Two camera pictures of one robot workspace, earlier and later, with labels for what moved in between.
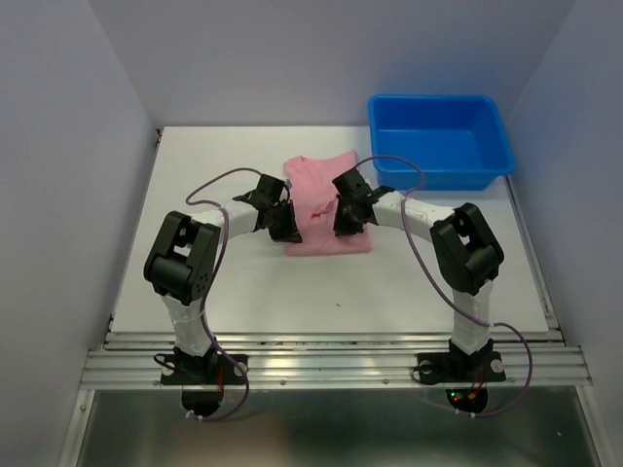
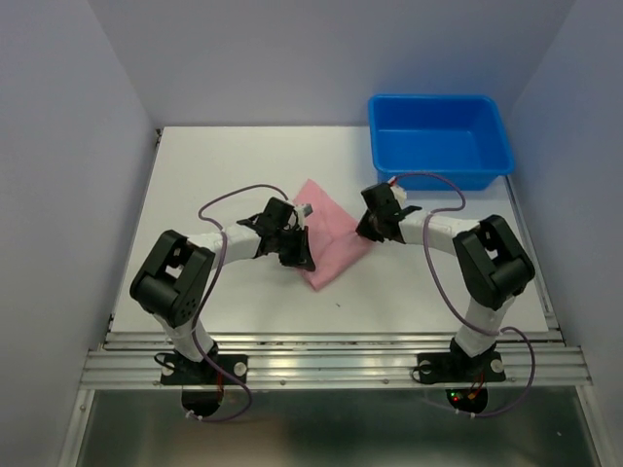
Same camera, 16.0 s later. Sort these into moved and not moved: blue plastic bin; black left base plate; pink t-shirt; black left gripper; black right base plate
Moved: pink t-shirt; black left gripper
Not moved: blue plastic bin; black left base plate; black right base plate
